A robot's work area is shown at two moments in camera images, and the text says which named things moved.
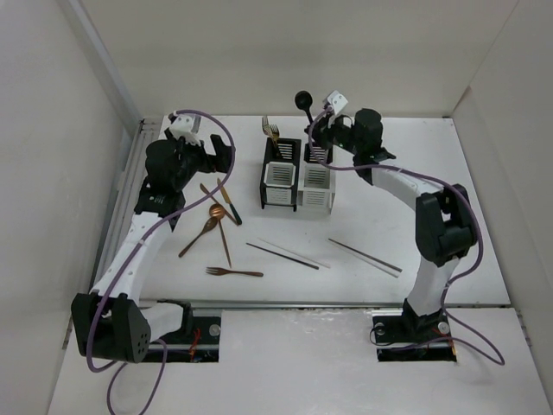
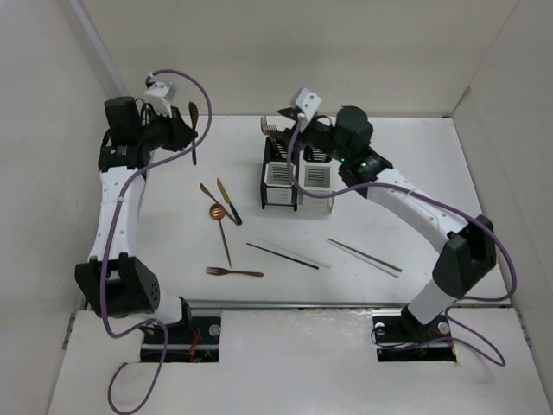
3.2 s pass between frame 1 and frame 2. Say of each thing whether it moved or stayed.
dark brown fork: stayed
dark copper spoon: moved
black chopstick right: stayed
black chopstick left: stayed
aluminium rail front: stayed
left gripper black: moved
